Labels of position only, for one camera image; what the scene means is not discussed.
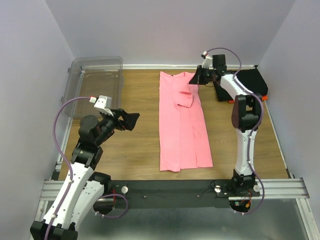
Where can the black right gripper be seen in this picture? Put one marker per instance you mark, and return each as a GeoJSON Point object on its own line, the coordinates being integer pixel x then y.
{"type": "Point", "coordinates": [196, 79]}

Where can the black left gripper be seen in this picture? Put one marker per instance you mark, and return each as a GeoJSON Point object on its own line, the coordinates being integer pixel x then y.
{"type": "Point", "coordinates": [129, 119]}

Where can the clear plastic bin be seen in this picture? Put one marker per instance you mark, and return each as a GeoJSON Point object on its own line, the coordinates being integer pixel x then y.
{"type": "Point", "coordinates": [95, 76]}

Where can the pink t shirt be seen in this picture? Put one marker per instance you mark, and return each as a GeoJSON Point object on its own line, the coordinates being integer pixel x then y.
{"type": "Point", "coordinates": [183, 136]}

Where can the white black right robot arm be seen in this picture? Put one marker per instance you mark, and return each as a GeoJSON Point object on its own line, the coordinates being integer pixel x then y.
{"type": "Point", "coordinates": [246, 117]}

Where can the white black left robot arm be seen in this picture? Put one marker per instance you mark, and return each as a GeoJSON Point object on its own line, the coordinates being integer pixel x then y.
{"type": "Point", "coordinates": [83, 186]}

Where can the folded black t shirt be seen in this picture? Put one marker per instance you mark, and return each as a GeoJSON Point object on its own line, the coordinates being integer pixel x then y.
{"type": "Point", "coordinates": [250, 78]}

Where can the folded orange t shirt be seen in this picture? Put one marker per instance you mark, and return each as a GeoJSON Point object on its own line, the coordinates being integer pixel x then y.
{"type": "Point", "coordinates": [264, 98]}

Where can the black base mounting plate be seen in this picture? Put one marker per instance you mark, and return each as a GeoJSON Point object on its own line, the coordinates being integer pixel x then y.
{"type": "Point", "coordinates": [175, 194]}

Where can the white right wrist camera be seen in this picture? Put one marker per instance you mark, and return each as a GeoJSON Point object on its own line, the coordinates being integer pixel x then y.
{"type": "Point", "coordinates": [207, 60]}

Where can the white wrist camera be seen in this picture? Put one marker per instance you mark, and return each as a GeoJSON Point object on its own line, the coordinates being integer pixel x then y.
{"type": "Point", "coordinates": [207, 60]}
{"type": "Point", "coordinates": [102, 104]}

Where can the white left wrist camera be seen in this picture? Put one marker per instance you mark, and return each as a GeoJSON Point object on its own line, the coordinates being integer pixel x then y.
{"type": "Point", "coordinates": [102, 104]}

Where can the aluminium frame rail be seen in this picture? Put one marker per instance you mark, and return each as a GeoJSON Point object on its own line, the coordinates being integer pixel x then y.
{"type": "Point", "coordinates": [84, 186]}

